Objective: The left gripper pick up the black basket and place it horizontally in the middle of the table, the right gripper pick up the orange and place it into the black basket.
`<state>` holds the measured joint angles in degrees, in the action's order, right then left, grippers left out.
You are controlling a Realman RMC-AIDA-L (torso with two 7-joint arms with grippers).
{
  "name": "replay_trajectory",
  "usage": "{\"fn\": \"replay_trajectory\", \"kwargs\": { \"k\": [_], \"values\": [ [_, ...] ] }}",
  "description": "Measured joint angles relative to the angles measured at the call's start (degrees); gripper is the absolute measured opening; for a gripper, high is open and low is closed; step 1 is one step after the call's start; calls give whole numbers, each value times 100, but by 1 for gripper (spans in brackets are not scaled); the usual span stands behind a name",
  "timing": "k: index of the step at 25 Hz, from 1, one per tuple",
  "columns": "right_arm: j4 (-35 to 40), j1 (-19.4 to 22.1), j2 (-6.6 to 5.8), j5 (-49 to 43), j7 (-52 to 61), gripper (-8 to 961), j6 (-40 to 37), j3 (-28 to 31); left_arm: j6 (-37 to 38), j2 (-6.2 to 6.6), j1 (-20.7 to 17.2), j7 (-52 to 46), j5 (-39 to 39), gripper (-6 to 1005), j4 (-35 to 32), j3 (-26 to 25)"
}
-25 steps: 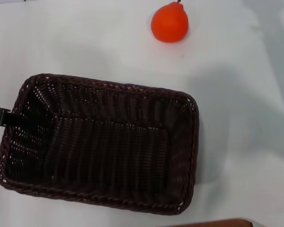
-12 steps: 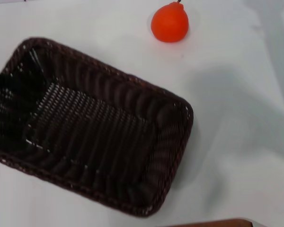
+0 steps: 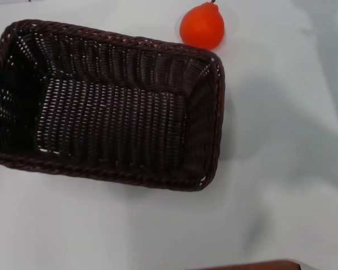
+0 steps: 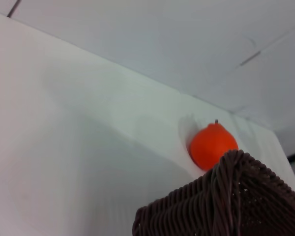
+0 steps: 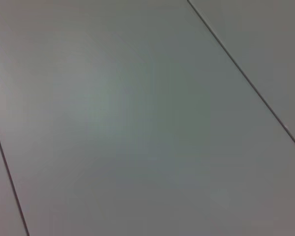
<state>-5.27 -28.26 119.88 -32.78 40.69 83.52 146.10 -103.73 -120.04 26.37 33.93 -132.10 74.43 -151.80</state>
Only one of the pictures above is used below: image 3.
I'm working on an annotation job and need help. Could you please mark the dark brown woven basket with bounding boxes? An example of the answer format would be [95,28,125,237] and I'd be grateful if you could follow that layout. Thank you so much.
[0,19,225,193]

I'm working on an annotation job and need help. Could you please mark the orange toy fruit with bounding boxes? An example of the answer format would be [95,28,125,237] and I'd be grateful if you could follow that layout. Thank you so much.
[179,0,225,51]

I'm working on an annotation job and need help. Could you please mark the brown wooden edge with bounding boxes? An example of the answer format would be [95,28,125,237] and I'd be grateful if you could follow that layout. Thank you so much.
[196,258,303,270]

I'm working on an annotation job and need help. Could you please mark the white tablecloth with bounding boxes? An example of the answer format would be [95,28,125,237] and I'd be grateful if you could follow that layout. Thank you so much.
[0,0,338,270]

